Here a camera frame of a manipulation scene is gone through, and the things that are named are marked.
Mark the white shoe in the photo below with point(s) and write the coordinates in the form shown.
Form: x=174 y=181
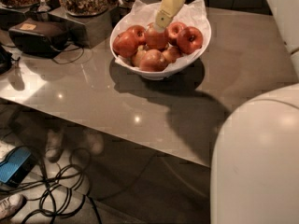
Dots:
x=10 y=205

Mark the white paper liner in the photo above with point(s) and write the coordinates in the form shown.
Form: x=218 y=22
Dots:
x=193 y=14

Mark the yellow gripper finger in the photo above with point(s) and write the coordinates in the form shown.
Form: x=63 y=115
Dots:
x=166 y=12

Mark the yellowish apple front left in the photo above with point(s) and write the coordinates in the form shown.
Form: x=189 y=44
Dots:
x=136 y=58

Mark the grey metal stand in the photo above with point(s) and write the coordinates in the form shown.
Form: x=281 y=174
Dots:
x=85 y=31

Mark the metal scoop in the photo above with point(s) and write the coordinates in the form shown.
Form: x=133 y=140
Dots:
x=43 y=6

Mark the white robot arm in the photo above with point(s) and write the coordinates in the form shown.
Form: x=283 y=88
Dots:
x=255 y=165

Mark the black object left edge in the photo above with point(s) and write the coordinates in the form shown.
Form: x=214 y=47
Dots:
x=6 y=61

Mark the white bowl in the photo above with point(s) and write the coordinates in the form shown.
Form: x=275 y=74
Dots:
x=162 y=73

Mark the dark jar with scoop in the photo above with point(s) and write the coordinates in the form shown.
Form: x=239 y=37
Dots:
x=119 y=8

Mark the black box device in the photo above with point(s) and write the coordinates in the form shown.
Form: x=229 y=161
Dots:
x=39 y=38

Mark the blue foot pedal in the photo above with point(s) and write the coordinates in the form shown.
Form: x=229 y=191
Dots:
x=15 y=166

